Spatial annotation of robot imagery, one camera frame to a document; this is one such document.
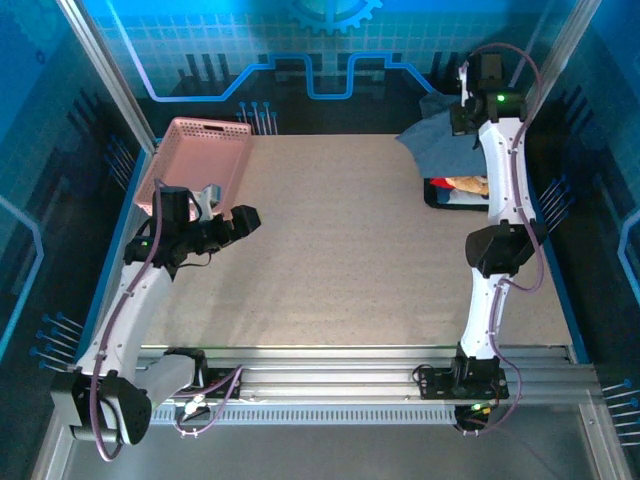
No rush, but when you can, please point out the blue denim t-shirt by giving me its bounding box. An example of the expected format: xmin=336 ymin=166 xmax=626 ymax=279
xmin=396 ymin=92 xmax=489 ymax=179

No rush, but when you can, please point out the pink plastic basket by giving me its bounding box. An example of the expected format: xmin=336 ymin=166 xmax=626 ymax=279
xmin=133 ymin=116 xmax=254 ymax=221

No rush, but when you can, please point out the grey metal tray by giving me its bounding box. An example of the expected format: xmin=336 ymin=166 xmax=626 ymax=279
xmin=29 ymin=389 xmax=631 ymax=480

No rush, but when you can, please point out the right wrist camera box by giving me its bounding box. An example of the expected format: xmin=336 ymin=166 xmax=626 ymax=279
xmin=457 ymin=59 xmax=474 ymax=101

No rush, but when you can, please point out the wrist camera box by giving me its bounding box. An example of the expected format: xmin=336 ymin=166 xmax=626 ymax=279
xmin=199 ymin=183 xmax=224 ymax=219
xmin=457 ymin=59 xmax=474 ymax=101

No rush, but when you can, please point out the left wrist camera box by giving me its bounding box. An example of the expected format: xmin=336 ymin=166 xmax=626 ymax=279
xmin=199 ymin=183 xmax=224 ymax=219

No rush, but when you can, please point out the aluminium frame post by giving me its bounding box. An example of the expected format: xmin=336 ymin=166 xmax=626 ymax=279
xmin=507 ymin=0 xmax=604 ymax=149
xmin=55 ymin=0 xmax=162 ymax=151

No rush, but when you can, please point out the aluminium side rail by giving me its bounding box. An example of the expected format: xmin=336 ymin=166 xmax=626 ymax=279
xmin=74 ymin=138 xmax=176 ymax=366

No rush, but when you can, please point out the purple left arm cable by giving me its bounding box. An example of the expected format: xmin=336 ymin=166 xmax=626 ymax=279
xmin=89 ymin=179 xmax=245 ymax=462

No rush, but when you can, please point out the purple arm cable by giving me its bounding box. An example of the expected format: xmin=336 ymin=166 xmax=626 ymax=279
xmin=462 ymin=42 xmax=547 ymax=434
xmin=89 ymin=179 xmax=245 ymax=462

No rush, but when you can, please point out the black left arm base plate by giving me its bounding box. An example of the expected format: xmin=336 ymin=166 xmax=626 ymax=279
xmin=164 ymin=349 xmax=244 ymax=401

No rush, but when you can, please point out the white cable connector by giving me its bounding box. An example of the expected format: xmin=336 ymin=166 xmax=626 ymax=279
xmin=182 ymin=392 xmax=211 ymax=416

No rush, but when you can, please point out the aluminium frame rail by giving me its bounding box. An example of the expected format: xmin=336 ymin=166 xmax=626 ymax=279
xmin=64 ymin=347 xmax=601 ymax=404

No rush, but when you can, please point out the slotted grey cable duct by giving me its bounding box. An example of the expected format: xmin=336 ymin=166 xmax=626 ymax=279
xmin=149 ymin=404 xmax=459 ymax=427

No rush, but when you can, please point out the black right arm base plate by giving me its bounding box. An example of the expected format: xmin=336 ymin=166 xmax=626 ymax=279
xmin=413 ymin=364 xmax=510 ymax=401

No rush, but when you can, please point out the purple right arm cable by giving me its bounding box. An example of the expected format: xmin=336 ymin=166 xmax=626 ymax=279
xmin=462 ymin=42 xmax=547 ymax=434

